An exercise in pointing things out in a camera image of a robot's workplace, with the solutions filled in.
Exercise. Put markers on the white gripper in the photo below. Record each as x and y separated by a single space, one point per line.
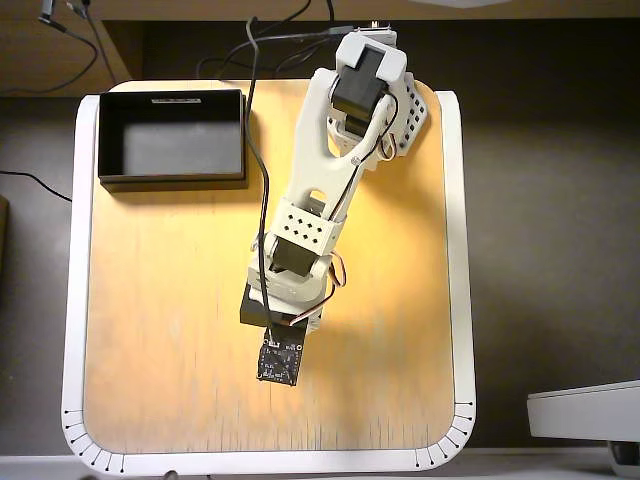
254 311

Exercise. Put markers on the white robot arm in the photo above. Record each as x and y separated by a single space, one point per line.
315 150

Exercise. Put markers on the black open box bin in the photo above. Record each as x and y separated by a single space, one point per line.
170 145

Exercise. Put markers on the white flat device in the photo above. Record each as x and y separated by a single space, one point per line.
585 410

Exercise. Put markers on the black camera circuit board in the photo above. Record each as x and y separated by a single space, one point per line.
280 360

